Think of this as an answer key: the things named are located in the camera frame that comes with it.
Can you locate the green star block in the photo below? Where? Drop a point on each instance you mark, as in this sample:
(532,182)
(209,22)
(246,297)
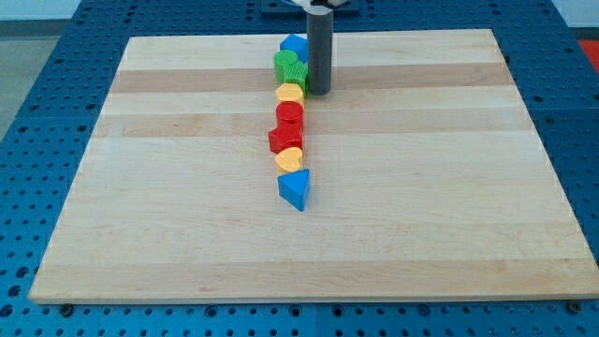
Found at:
(298,74)

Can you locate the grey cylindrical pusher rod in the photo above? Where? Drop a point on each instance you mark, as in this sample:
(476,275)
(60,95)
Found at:
(319,37)

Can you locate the yellow heart block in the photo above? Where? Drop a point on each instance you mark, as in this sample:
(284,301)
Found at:
(289,160)

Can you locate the red cylinder block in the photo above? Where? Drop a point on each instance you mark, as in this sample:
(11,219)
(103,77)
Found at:
(289,114)

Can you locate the light wooden board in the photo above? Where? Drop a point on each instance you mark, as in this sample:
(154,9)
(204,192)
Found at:
(428,182)

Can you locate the red star block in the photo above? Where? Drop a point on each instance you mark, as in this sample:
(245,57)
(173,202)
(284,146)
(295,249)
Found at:
(283,137)

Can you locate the yellow hexagon block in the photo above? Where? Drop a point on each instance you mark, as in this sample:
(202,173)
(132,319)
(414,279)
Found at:
(290,92)

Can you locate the green cylinder block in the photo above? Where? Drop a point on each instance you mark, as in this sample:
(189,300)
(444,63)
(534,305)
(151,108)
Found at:
(282,60)

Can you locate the blue triangle block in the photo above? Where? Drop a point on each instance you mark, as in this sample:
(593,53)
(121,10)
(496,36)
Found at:
(294,187)

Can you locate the blue cube block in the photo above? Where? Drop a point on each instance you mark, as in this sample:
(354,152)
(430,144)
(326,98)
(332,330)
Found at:
(297,44)

